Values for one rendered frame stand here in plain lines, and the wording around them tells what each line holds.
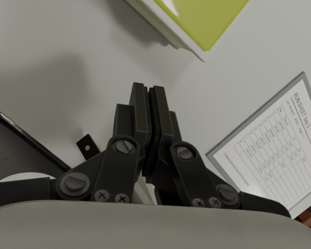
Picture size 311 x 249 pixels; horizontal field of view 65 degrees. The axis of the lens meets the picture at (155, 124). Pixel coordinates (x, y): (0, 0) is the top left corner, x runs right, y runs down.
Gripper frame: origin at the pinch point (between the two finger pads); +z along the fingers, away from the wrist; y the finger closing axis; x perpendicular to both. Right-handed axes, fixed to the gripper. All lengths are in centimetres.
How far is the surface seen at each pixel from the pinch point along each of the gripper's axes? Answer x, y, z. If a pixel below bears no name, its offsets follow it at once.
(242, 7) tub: 5.2, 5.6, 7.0
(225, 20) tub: 4.3, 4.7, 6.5
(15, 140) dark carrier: -14.2, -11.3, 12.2
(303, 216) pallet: -157, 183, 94
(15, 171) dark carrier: -18.2, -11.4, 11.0
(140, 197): -7.6, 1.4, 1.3
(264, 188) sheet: -16.7, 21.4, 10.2
